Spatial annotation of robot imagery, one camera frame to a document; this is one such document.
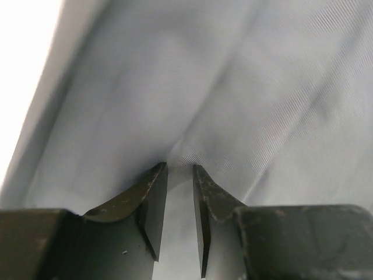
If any grey skirt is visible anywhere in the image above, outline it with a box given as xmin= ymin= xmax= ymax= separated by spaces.
xmin=1 ymin=1 xmax=372 ymax=279

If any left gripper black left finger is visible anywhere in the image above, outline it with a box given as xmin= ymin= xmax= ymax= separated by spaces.
xmin=1 ymin=162 xmax=168 ymax=279

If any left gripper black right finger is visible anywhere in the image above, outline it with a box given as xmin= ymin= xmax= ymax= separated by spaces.
xmin=193 ymin=165 xmax=372 ymax=279

